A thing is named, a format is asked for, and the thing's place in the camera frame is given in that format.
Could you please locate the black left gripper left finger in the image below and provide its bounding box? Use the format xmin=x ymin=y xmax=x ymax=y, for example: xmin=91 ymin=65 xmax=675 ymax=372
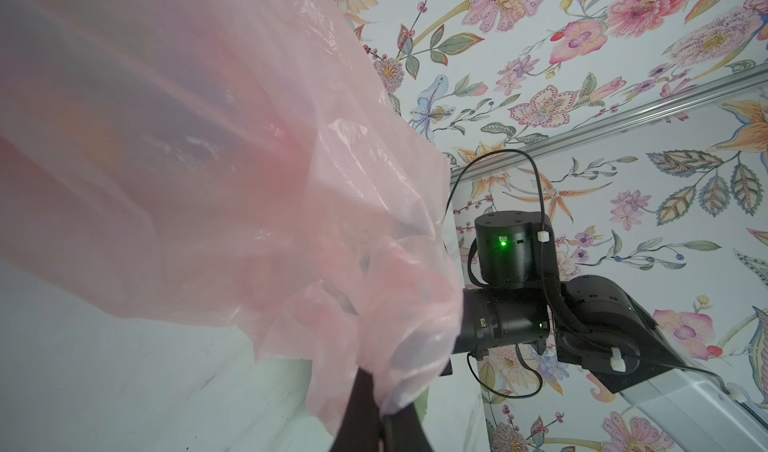
xmin=330 ymin=369 xmax=383 ymax=452

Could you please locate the green plastic fruit plate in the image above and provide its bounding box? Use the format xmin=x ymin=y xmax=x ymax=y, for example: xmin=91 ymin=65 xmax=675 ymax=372
xmin=413 ymin=388 xmax=430 ymax=424

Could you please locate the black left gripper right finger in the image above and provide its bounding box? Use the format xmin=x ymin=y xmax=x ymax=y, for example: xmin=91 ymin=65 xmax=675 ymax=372
xmin=381 ymin=404 xmax=433 ymax=452

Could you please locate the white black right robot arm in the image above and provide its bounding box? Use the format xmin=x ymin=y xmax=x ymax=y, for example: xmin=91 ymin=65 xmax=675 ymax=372
xmin=455 ymin=211 xmax=767 ymax=451

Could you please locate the pink plastic bag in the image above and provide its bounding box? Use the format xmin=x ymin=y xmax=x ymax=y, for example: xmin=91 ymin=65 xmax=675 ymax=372
xmin=1 ymin=0 xmax=462 ymax=432

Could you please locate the aluminium corner post right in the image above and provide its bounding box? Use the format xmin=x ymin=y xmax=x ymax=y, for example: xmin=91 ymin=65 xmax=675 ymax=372
xmin=449 ymin=60 xmax=768 ymax=183

